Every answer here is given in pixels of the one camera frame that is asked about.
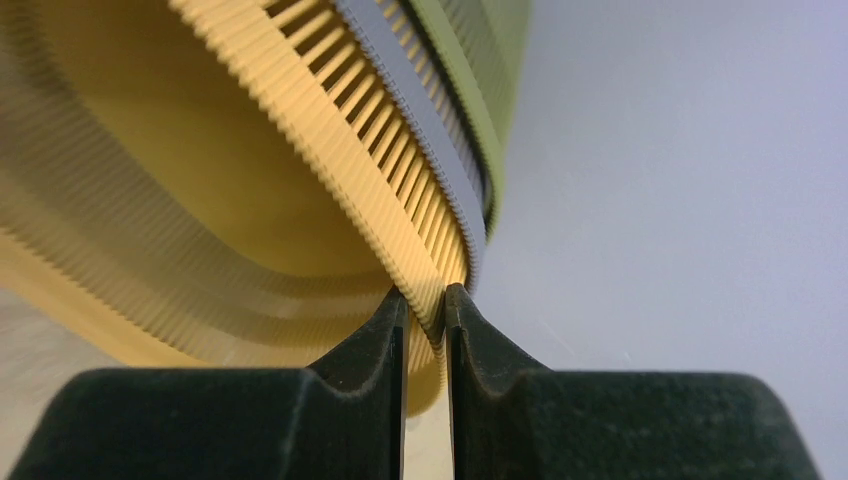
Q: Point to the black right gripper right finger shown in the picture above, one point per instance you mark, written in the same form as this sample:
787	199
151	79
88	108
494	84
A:
514	418

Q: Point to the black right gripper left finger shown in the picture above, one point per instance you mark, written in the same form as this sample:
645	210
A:
341	417

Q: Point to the yellow slatted waste basket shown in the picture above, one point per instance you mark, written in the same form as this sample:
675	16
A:
222	183

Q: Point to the grey slatted waste basket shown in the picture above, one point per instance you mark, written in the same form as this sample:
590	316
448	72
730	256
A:
381	46

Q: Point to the olive green waste basket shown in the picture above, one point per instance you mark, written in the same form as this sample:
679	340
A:
481	46

